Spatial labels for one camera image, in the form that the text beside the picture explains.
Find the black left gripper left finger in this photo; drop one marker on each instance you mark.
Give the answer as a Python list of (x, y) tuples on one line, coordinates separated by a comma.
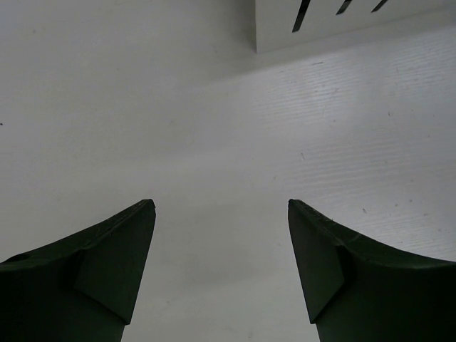
[(83, 287)]

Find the white utensil caddy frame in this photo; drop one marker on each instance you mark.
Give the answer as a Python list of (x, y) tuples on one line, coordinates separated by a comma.
[(282, 24)]

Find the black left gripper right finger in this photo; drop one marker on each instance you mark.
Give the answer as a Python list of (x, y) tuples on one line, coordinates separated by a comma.
[(359, 289)]

